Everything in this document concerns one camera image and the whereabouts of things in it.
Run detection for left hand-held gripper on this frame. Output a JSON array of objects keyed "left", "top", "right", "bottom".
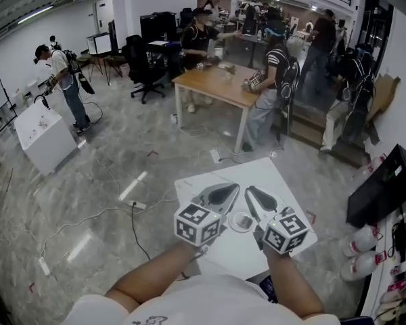
[{"left": 173, "top": 182, "right": 241, "bottom": 250}]

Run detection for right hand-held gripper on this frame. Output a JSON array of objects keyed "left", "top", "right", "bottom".
[{"left": 244, "top": 185, "right": 309, "bottom": 256}]

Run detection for small clear plate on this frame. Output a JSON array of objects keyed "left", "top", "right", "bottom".
[{"left": 227, "top": 210, "right": 255, "bottom": 233}]

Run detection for person's left forearm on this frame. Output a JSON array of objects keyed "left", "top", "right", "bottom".
[{"left": 104, "top": 240, "right": 204, "bottom": 315}]

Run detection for person's right forearm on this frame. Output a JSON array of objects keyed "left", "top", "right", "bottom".
[{"left": 265, "top": 248, "right": 325, "bottom": 320}]

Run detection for small white table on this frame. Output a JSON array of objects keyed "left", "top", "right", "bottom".
[{"left": 173, "top": 157, "right": 319, "bottom": 281}]

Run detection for dark blue device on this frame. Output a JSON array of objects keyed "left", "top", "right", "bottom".
[{"left": 258, "top": 276, "right": 279, "bottom": 305}]

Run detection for clear plastic bottle bag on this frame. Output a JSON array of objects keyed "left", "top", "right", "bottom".
[
  {"left": 340, "top": 224, "right": 382, "bottom": 257},
  {"left": 339, "top": 251, "right": 382, "bottom": 282}
]

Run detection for wooden table white legs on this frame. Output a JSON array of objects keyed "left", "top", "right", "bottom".
[{"left": 171, "top": 64, "right": 279, "bottom": 154}]

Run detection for person's white shirt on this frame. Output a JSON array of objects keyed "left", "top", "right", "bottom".
[{"left": 62, "top": 274, "right": 341, "bottom": 325}]

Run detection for black box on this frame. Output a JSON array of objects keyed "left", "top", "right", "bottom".
[{"left": 345, "top": 144, "right": 406, "bottom": 230}]

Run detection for white side shelf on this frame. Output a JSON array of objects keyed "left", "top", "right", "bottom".
[{"left": 357, "top": 194, "right": 406, "bottom": 321}]

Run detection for black office chair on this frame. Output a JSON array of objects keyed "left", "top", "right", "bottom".
[{"left": 121, "top": 34, "right": 167, "bottom": 106}]

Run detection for black cabinet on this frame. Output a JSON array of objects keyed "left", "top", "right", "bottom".
[{"left": 139, "top": 11, "right": 178, "bottom": 46}]

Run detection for white box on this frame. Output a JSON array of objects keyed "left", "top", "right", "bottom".
[{"left": 86, "top": 32, "right": 112, "bottom": 56}]

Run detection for long ceiling light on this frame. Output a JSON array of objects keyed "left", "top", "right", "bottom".
[{"left": 17, "top": 5, "right": 55, "bottom": 25}]

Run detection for black floor cable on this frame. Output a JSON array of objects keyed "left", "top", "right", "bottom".
[{"left": 131, "top": 202, "right": 152, "bottom": 261}]

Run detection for white floor cable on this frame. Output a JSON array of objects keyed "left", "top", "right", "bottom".
[{"left": 22, "top": 194, "right": 179, "bottom": 260}]

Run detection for white pedestal table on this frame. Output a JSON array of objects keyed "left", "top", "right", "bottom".
[{"left": 13, "top": 104, "right": 81, "bottom": 177}]

